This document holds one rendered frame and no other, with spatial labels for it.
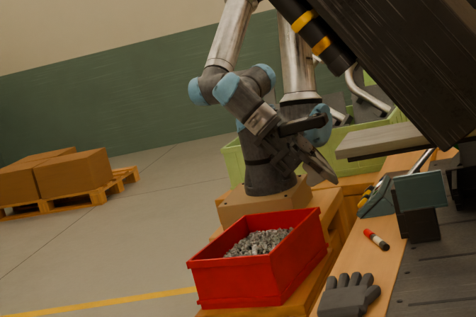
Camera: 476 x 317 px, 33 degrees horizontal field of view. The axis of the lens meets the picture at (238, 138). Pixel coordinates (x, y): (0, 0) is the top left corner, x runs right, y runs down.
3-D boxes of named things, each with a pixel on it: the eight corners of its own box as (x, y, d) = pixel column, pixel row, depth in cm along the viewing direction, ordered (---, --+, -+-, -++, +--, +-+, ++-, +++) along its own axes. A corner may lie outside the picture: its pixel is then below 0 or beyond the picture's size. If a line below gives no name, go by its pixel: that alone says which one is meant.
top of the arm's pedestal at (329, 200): (211, 252, 223) (207, 238, 223) (244, 214, 253) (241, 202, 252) (323, 235, 213) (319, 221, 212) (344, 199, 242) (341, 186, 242)
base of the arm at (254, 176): (240, 199, 226) (232, 165, 224) (251, 182, 240) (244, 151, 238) (292, 191, 222) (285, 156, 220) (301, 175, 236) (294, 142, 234)
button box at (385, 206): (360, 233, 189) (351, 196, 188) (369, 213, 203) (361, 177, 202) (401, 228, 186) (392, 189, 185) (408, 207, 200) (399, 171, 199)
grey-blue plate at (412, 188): (406, 244, 164) (392, 178, 162) (407, 241, 166) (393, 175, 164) (454, 238, 161) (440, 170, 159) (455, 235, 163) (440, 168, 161)
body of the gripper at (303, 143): (295, 170, 197) (258, 136, 198) (318, 146, 194) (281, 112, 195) (287, 180, 190) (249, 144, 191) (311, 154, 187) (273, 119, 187)
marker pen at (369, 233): (391, 250, 163) (389, 243, 163) (383, 252, 163) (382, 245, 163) (370, 234, 176) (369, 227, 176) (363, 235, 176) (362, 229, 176)
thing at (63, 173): (-9, 223, 761) (-23, 178, 754) (38, 197, 836) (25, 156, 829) (101, 205, 719) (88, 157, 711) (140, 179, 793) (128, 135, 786)
